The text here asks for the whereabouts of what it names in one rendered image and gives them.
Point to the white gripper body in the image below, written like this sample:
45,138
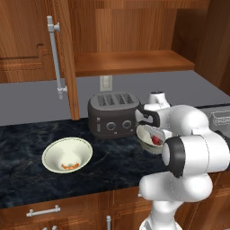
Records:
157,131

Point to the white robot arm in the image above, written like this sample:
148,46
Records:
191,149

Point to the red bell pepper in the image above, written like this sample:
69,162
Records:
155,140

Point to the white bowl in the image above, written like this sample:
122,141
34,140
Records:
144,139
67,152

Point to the orange shrimp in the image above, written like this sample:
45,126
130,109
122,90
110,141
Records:
70,166

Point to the dark grey toaster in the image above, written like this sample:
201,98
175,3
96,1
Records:
113,119

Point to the grey sink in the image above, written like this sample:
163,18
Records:
220,118

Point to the wooden drawer front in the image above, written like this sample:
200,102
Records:
77,206
223,182
128,199

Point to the wooden cupboard shelf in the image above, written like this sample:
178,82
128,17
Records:
128,62

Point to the wooden cupboard door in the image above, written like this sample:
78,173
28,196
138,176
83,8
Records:
24,39

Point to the white wall outlet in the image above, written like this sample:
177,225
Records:
105,83

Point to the wooden wall cupboard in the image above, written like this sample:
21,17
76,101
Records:
134,27

